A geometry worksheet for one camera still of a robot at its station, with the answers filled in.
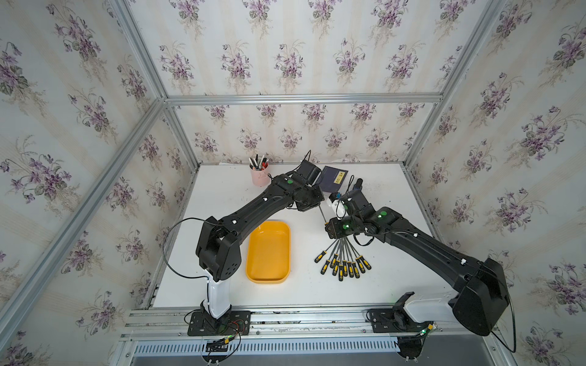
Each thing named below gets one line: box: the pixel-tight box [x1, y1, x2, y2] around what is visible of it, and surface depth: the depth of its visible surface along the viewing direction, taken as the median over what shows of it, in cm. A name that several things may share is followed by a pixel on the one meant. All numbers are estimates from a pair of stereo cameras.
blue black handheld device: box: [352, 177, 364, 191], surface depth 109 cm
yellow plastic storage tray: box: [245, 220, 291, 285], surface depth 89 cm
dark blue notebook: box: [317, 165, 349, 193], surface depth 116 cm
